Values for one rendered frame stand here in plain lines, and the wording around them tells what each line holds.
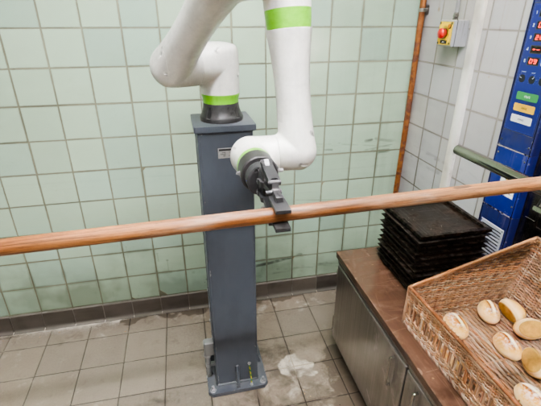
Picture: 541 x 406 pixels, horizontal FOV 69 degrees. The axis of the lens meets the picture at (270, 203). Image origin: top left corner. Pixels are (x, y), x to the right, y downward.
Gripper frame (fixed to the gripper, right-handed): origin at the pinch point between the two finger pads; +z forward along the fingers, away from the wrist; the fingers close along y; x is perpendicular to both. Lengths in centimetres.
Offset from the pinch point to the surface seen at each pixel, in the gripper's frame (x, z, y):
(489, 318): -76, -18, 56
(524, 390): -64, 9, 54
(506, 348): -71, -5, 55
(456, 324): -62, -16, 54
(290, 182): -35, -122, 46
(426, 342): -50, -13, 56
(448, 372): -51, -2, 58
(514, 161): -96, -45, 12
